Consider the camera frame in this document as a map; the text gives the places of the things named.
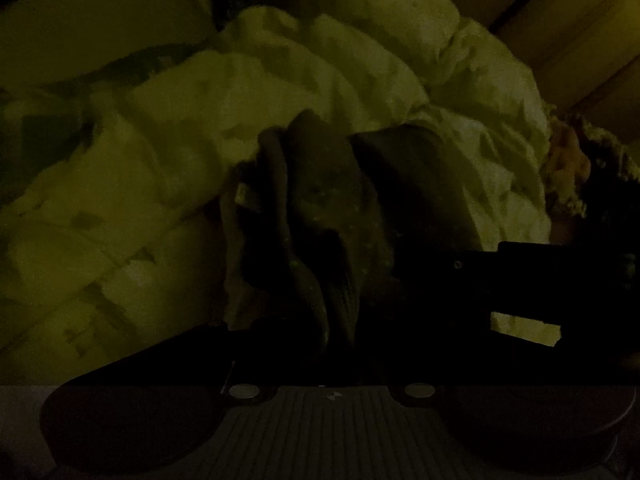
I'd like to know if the light crumpled blanket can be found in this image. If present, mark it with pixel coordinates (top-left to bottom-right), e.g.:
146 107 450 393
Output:
0 0 563 386

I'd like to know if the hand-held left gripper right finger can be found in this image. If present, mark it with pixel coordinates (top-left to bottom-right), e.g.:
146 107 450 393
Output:
356 310 501 406

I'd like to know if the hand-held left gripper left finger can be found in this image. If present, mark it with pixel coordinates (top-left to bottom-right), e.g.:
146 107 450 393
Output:
62 314 328 405

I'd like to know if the light pillow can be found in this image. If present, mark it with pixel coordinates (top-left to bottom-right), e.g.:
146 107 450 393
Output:
0 0 218 92

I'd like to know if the dark small garment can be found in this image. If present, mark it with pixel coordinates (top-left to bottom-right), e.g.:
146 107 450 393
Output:
220 109 488 356

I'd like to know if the orange textured cloth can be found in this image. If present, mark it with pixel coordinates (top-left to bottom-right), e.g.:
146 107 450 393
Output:
542 112 640 221

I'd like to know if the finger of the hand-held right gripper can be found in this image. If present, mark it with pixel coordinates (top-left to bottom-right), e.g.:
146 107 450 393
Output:
392 251 501 323

